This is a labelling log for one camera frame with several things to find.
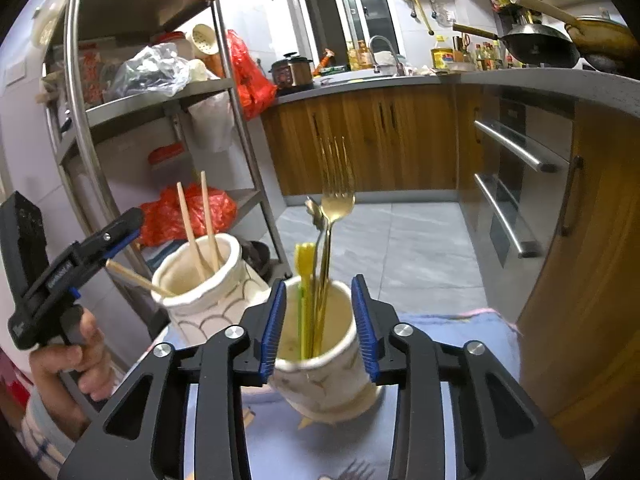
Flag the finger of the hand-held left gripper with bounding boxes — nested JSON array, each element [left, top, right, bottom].
[[69, 231, 142, 299], [74, 207, 146, 262]]

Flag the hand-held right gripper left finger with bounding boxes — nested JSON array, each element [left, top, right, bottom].
[[57, 277, 288, 480]]

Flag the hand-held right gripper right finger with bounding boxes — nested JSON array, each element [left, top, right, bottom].
[[350, 274, 586, 480]]

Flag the yellow handled utensil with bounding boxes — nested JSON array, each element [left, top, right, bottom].
[[294, 242, 317, 361], [299, 285, 309, 360]]

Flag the white floral ceramic utensil holder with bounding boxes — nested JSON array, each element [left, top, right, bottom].
[[150, 232, 386, 423]]

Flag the small metal spoon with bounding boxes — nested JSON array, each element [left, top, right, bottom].
[[305, 199, 326, 242]]

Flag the metal fork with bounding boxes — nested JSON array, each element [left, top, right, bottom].
[[312, 136, 357, 356], [332, 459, 376, 480]]

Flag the person's left hand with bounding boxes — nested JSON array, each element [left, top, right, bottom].
[[29, 306, 117, 428]]

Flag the red plastic bag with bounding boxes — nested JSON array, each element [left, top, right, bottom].
[[225, 30, 278, 121], [140, 185, 238, 247]]

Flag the blue cartoon printed cloth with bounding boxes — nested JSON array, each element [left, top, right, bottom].
[[117, 310, 521, 480]]

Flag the white plastic bag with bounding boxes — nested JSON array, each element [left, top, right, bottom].
[[187, 92, 236, 153]]

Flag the clear plastic bag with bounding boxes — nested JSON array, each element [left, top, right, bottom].
[[102, 42, 193, 101]]

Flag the wooden kitchen cabinets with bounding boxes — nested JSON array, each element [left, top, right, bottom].
[[260, 85, 640, 461]]

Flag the white plastic colander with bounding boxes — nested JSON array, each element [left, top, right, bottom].
[[192, 23, 221, 58]]

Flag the steel shelf rack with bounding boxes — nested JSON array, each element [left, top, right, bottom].
[[30, 0, 293, 411]]

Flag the built-in steel oven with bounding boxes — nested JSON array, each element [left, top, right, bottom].
[[457, 82, 576, 281]]

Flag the dark red pressure cooker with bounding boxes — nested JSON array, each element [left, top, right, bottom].
[[270, 52, 316, 97]]

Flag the amber bottle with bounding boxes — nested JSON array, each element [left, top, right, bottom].
[[348, 40, 373, 71]]

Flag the yellow oil bottle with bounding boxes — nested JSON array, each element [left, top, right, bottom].
[[431, 35, 455, 70]]

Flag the steel kitchen faucet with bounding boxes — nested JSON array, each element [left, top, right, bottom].
[[369, 36, 407, 77]]

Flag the grey kitchen countertop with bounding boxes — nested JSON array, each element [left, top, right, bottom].
[[272, 67, 640, 121]]

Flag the row of condiment bottles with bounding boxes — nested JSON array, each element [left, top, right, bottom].
[[472, 40, 506, 71]]

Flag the black wok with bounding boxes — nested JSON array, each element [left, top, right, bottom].
[[452, 22, 581, 68]]

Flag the golden frying pan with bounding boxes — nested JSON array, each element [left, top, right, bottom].
[[517, 0, 636, 73]]

